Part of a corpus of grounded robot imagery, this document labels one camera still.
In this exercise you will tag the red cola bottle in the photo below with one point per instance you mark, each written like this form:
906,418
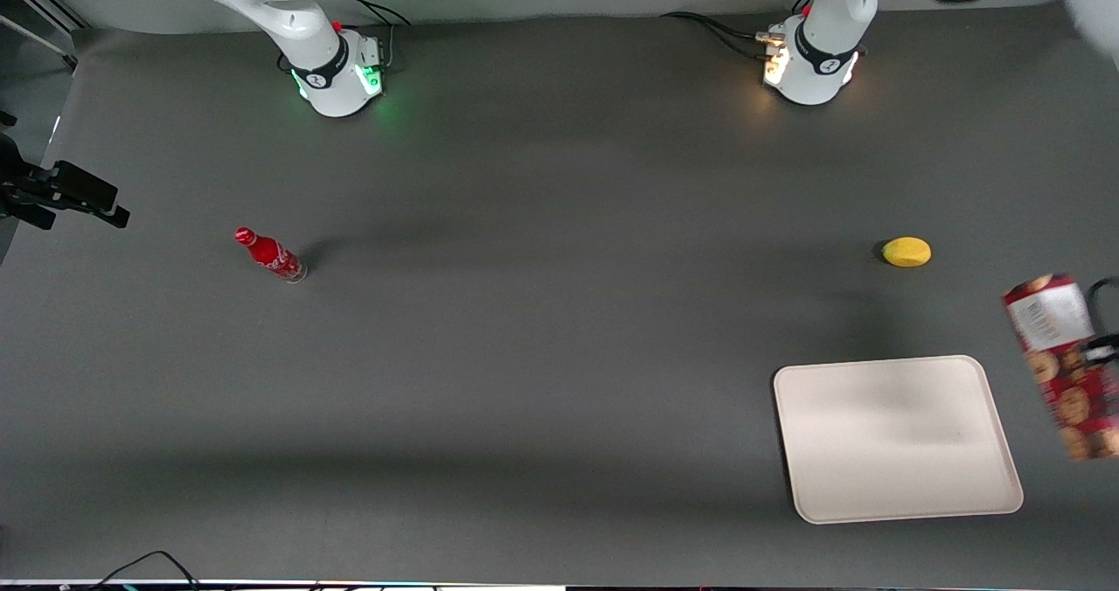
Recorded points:
271,255

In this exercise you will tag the yellow lemon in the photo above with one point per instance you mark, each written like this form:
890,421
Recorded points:
907,252

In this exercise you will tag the beige plastic tray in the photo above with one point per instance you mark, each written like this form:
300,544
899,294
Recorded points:
900,438

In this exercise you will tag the red cookie box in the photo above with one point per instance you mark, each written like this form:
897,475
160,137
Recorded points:
1062,355

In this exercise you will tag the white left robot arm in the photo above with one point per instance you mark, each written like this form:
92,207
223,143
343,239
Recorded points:
822,49

